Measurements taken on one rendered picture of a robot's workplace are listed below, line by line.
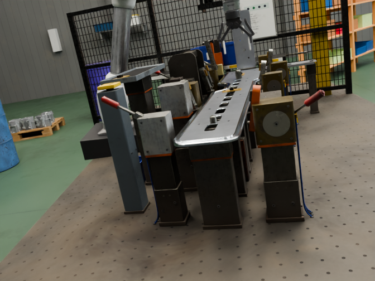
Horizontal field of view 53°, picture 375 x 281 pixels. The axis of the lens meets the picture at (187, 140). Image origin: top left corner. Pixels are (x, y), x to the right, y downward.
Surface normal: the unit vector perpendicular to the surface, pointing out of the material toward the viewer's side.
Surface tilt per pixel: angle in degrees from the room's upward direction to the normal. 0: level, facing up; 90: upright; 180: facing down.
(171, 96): 90
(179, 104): 90
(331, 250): 0
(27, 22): 90
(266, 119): 90
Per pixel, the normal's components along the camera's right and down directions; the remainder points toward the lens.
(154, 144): -0.22, 0.31
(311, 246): -0.17, -0.95
